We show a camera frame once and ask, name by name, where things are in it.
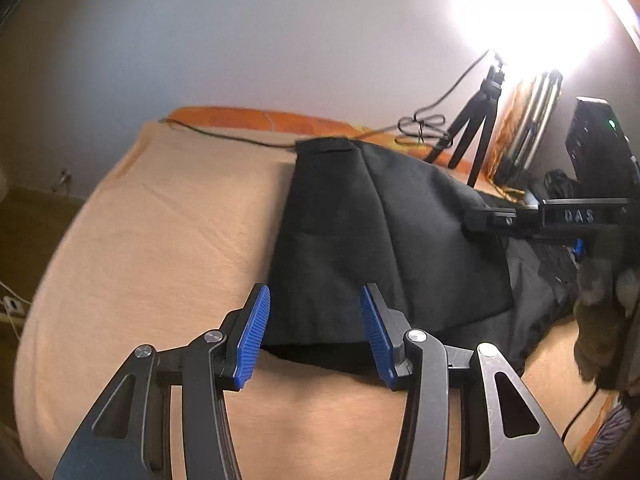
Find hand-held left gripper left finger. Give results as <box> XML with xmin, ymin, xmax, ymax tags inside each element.
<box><xmin>52</xmin><ymin>283</ymin><xmax>272</xmax><ymax>480</ymax></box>

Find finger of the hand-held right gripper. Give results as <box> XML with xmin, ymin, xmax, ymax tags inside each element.
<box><xmin>462</xmin><ymin>202</ymin><xmax>543</xmax><ymax>239</ymax></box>

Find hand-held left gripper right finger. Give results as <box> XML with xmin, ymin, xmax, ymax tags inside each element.
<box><xmin>360</xmin><ymin>282</ymin><xmax>586</xmax><ymax>480</ymax></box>

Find black pants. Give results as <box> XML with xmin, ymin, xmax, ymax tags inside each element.
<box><xmin>262</xmin><ymin>136</ymin><xmax>551</xmax><ymax>376</ymax></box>

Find person's right hand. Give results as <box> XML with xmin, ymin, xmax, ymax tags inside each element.
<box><xmin>616</xmin><ymin>267</ymin><xmax>640</xmax><ymax>318</ymax></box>

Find black folded garment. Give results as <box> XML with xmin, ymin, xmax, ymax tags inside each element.
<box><xmin>544</xmin><ymin>170</ymin><xmax>581</xmax><ymax>201</ymax></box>

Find silver folded tripod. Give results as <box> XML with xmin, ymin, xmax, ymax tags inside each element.
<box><xmin>502</xmin><ymin>71</ymin><xmax>563</xmax><ymax>181</ymax></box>

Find dark grey folded garment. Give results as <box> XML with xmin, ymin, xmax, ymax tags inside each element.
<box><xmin>507</xmin><ymin>240</ymin><xmax>583</xmax><ymax>331</ymax></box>

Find small black tripod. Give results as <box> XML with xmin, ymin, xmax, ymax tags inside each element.
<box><xmin>427</xmin><ymin>62</ymin><xmax>506</xmax><ymax>186</ymax></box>

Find orange patterned cloth bag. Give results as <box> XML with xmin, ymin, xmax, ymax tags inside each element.
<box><xmin>492</xmin><ymin>80</ymin><xmax>536</xmax><ymax>200</ymax></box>

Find bright video light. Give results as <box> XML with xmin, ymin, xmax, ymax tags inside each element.
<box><xmin>450</xmin><ymin>0</ymin><xmax>640</xmax><ymax>86</ymax></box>

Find orange patterned bed sheet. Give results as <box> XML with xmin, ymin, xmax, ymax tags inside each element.
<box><xmin>167</xmin><ymin>106</ymin><xmax>501</xmax><ymax>186</ymax></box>

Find white power strip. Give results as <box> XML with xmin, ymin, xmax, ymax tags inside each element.
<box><xmin>0</xmin><ymin>282</ymin><xmax>33</xmax><ymax>322</ymax></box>

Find striped grey clothing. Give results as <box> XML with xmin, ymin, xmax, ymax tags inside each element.
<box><xmin>580</xmin><ymin>400</ymin><xmax>640</xmax><ymax>480</ymax></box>

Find black power cable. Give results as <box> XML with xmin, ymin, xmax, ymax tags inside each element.
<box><xmin>160</xmin><ymin>50</ymin><xmax>493</xmax><ymax>161</ymax></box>

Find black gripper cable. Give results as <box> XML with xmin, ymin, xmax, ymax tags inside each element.
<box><xmin>562</xmin><ymin>387</ymin><xmax>601</xmax><ymax>447</ymax></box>

